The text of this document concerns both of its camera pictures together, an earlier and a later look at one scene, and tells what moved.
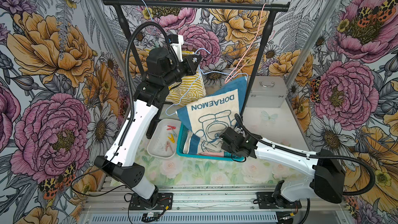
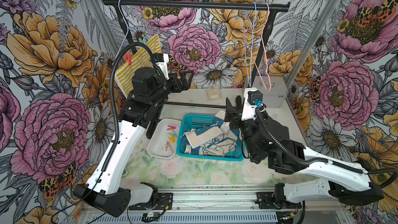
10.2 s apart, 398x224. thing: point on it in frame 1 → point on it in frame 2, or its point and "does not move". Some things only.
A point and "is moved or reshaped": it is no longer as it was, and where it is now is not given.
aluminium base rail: x=324 y=205 does not move
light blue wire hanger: x=145 y=3 → x=127 y=25
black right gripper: x=225 y=147 → x=236 y=115
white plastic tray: x=164 y=140 does not move
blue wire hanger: x=199 y=67 → x=250 y=71
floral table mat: x=259 y=170 does not move
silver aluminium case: x=267 y=92 does not move
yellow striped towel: x=190 y=89 → x=141 y=59
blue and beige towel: x=204 y=120 is moved or reshaped
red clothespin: x=171 y=127 does not move
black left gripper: x=192 y=67 → x=174 y=79
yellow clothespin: x=172 y=138 does not move
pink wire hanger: x=227 y=81 → x=267 y=72
